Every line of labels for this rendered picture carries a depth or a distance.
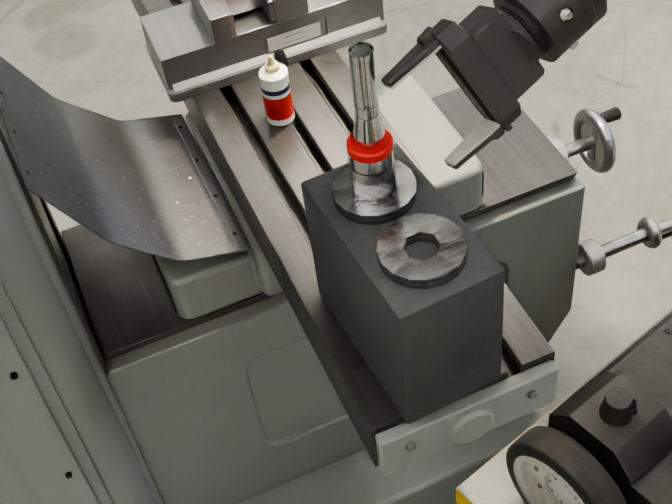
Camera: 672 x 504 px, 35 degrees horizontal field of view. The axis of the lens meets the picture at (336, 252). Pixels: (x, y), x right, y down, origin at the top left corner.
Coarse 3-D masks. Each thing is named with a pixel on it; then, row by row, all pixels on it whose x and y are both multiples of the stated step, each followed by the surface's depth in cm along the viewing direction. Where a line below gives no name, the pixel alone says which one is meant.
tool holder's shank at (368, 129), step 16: (352, 48) 97; (368, 48) 97; (352, 64) 97; (368, 64) 97; (352, 80) 99; (368, 80) 98; (368, 96) 99; (368, 112) 101; (368, 128) 102; (368, 144) 104
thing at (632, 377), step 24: (648, 336) 156; (624, 360) 153; (648, 360) 153; (600, 384) 150; (624, 384) 148; (648, 384) 150; (576, 408) 147; (600, 408) 145; (624, 408) 142; (648, 408) 145; (576, 432) 147; (600, 432) 144; (624, 432) 143; (648, 432) 144; (600, 456) 145; (624, 456) 142; (648, 456) 143; (624, 480) 143; (648, 480) 143
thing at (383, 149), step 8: (384, 128) 106; (352, 136) 106; (384, 136) 105; (352, 144) 105; (384, 144) 104; (392, 144) 105; (352, 152) 104; (360, 152) 104; (368, 152) 104; (376, 152) 104; (384, 152) 104; (360, 160) 104; (368, 160) 104; (376, 160) 104
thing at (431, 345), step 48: (336, 192) 110; (432, 192) 110; (336, 240) 109; (384, 240) 105; (432, 240) 105; (336, 288) 118; (384, 288) 102; (432, 288) 102; (480, 288) 102; (384, 336) 107; (432, 336) 104; (480, 336) 108; (384, 384) 115; (432, 384) 110; (480, 384) 115
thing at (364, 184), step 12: (348, 156) 106; (360, 168) 105; (372, 168) 105; (384, 168) 105; (360, 180) 107; (372, 180) 106; (384, 180) 106; (360, 192) 108; (372, 192) 107; (384, 192) 108
